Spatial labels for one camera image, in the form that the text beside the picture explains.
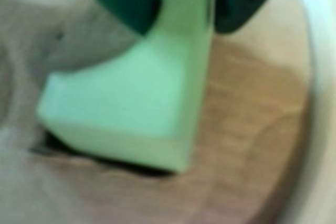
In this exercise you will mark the mint green U-shaped block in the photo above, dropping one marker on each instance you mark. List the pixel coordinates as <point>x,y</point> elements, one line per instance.
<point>131,98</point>

